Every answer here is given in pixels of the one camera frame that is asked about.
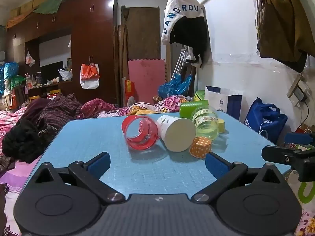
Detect red transparent plastic cup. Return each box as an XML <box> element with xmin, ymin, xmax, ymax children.
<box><xmin>121</xmin><ymin>115</ymin><xmax>159</xmax><ymax>151</ymax></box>

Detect orange polka dot cupcake cup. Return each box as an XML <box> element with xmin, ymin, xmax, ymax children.
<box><xmin>189</xmin><ymin>136</ymin><xmax>212</xmax><ymax>159</ymax></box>

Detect clear cup with ribbon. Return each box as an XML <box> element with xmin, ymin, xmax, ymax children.
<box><xmin>191</xmin><ymin>106</ymin><xmax>219</xmax><ymax>141</ymax></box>

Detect white paper cup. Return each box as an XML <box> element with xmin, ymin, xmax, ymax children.
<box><xmin>157</xmin><ymin>114</ymin><xmax>196</xmax><ymax>152</ymax></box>

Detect green plastic cup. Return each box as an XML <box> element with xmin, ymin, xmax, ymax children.
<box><xmin>179</xmin><ymin>100</ymin><xmax>209</xmax><ymax>119</ymax></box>

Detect blue fabric tote bag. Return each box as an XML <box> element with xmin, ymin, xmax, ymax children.
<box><xmin>244</xmin><ymin>98</ymin><xmax>288</xmax><ymax>144</ymax></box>

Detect dark plaid clothing pile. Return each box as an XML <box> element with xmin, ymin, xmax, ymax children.
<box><xmin>21</xmin><ymin>94</ymin><xmax>82</xmax><ymax>131</ymax></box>

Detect white and navy paper bag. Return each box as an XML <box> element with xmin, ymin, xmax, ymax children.
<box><xmin>205</xmin><ymin>86</ymin><xmax>243</xmax><ymax>120</ymax></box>

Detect black garment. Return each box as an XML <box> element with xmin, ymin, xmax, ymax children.
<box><xmin>2</xmin><ymin>119</ymin><xmax>57</xmax><ymax>164</ymax></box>

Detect pink floral bedding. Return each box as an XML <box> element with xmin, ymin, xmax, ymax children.
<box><xmin>0</xmin><ymin>95</ymin><xmax>190</xmax><ymax>236</ymax></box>

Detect blue plastic bag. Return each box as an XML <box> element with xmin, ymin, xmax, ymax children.
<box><xmin>157</xmin><ymin>74</ymin><xmax>192</xmax><ymax>99</ymax></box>

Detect orange white plastic bag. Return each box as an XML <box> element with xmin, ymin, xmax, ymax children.
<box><xmin>80</xmin><ymin>63</ymin><xmax>100</xmax><ymax>90</ymax></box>

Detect olive brown hanging bag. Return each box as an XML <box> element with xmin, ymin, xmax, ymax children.
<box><xmin>257</xmin><ymin>0</ymin><xmax>314</xmax><ymax>73</ymax></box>

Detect pink foam mat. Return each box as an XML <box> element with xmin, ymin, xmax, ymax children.
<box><xmin>128</xmin><ymin>59</ymin><xmax>165</xmax><ymax>103</ymax></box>

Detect dark red wooden wardrobe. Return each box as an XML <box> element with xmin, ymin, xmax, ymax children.
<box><xmin>6</xmin><ymin>0</ymin><xmax>120</xmax><ymax>104</ymax></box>

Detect white hooded jacket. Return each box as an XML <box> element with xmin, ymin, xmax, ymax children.
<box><xmin>161</xmin><ymin>0</ymin><xmax>209</xmax><ymax>68</ymax></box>

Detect brown wooden board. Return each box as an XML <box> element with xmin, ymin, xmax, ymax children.
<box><xmin>121</xmin><ymin>5</ymin><xmax>161</xmax><ymax>60</ymax></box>

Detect wall power socket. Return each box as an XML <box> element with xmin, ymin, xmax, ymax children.
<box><xmin>287</xmin><ymin>74</ymin><xmax>312</xmax><ymax>107</ymax></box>

